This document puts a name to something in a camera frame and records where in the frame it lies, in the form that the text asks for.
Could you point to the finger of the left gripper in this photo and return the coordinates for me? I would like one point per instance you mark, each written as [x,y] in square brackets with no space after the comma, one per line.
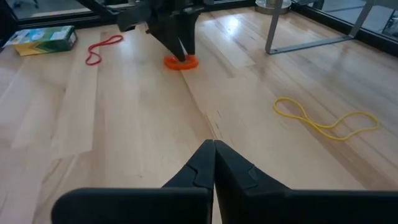
[189,31]
[169,34]

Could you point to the red rubber band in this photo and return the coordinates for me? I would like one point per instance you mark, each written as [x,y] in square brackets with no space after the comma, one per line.
[102,43]

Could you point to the white dome table lamp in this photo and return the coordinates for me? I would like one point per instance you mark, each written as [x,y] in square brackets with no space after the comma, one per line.
[273,7]

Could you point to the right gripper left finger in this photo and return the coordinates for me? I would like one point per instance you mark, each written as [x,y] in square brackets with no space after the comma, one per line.
[199,174]

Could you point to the yellow green crayon box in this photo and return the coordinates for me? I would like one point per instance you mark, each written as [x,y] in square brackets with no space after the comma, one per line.
[43,40]

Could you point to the yellow rubber band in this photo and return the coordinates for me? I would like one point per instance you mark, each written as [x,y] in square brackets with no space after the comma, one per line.
[311,122]

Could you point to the grey metal riser shelf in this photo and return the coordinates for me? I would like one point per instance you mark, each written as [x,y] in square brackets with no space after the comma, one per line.
[270,31]

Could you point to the red coil wristband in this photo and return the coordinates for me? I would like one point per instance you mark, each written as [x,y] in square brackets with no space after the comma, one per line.
[173,65]

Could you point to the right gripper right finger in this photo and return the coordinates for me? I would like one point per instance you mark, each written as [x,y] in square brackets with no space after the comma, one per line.
[242,186]

